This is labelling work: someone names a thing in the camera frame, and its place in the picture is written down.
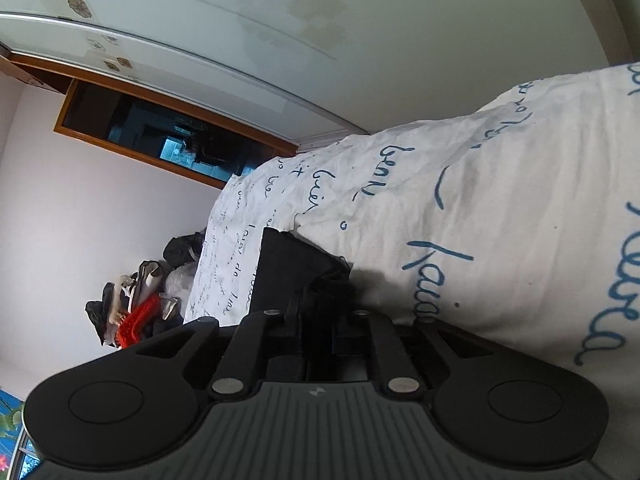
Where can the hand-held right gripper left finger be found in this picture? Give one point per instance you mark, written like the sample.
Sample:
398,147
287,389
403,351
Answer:
252,345

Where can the black backpack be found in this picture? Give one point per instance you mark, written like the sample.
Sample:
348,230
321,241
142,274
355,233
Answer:
190,249

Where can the wooden door frame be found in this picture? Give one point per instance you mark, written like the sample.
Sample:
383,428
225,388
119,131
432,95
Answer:
150,125

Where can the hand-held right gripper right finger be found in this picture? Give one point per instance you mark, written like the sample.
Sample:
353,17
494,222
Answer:
385,350

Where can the white sliding wardrobe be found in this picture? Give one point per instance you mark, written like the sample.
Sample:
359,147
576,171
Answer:
400,35

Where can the black pants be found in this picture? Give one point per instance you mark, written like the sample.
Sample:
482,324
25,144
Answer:
282,270

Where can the white script-printed bedsheet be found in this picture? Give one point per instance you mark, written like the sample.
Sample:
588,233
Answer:
500,210

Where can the window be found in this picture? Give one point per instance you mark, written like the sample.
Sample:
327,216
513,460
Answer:
10,425

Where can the pile of clothes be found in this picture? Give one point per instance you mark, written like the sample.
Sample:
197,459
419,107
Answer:
135,320

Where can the clear plastic bag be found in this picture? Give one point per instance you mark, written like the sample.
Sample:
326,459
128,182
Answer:
179,280

